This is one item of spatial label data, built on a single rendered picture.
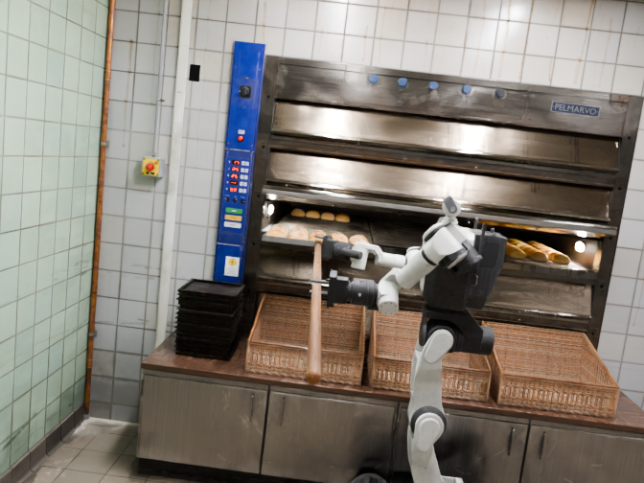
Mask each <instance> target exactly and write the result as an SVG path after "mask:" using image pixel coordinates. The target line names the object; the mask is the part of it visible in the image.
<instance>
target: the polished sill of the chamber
mask: <svg viewBox="0 0 644 483"><path fill-rule="evenodd" d="M370 244H372V243H370ZM373 245H377V246H379V248H380V249H381V251H382V252H383V253H388V254H397V255H402V256H405V255H406V251H407V249H409V248H404V247H396V246H388V245H380V244H373ZM502 268H504V269H513V270H520V271H528V272H536V273H543V274H552V275H560V276H567V277H575V278H584V279H591V280H596V279H597V274H598V273H597V272H595V271H593V270H585V269H578V268H570V267H561V266H553V265H546V264H530V263H523V262H515V261H507V260H504V264H503V267H502Z"/></svg>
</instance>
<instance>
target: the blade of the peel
mask: <svg viewBox="0 0 644 483"><path fill-rule="evenodd" d="M267 233H268V231H267V232H266V233H264V234H263V237H262V241H265V242H281V243H290V244H299V245H306V246H314V243H315V241H307V240H299V239H291V238H288V237H286V238H282V237H273V236H267V235H266V234H267Z"/></svg>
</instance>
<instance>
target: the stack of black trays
mask: <svg viewBox="0 0 644 483"><path fill-rule="evenodd" d="M244 288H245V285H243V284H235V283H227V282H219V281H211V280H203V279H196V278H192V279H191V280H189V281H188V282H187V283H186V284H184V285H183V286H182V287H180V288H179V289H178V290H177V291H178V293H177V294H176V295H179V296H178V297H177V298H176V300H178V305H180V306H179V307H177V308H176V309H177V310H179V311H178V312H177V313H176V314H178V315H177V316H176V317H175V318H177V321H175V322H174V323H176V324H177V325H176V326H175V328H177V329H176V330H175V331H174V333H176V334H175V335H174V336H173V337H175V341H174V342H176V344H175V345H174V347H176V348H175V349H174V350H173V351H174V352H175V354H176V355H182V356H188V357H203V358H210V359H217V360H225V361H228V360H229V358H231V356H232V355H233V354H234V352H235V350H236V349H237V347H238V345H239V344H240V341H239V340H240V338H241V337H240V336H239V334H240V333H241V332H239V330H240V329H241V328H240V326H241V325H242V324H240V323H241V321H242V319H241V318H242V315H241V313H242V312H243V310H241V309H242V308H243V305H242V304H243V299H244V297H243V296H244V293H242V292H243V291H244Z"/></svg>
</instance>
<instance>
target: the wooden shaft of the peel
mask: <svg viewBox="0 0 644 483"><path fill-rule="evenodd" d="M312 279H317V280H321V244H320V243H317V244H316V245H315V247H314V261H313V275H312ZM306 379H307V381H308V383H309V384H312V385H315V384H317V383H318V382H319V381H321V284H316V283H312V290H311V304H310V332H309V346H308V360H307V374H306Z"/></svg>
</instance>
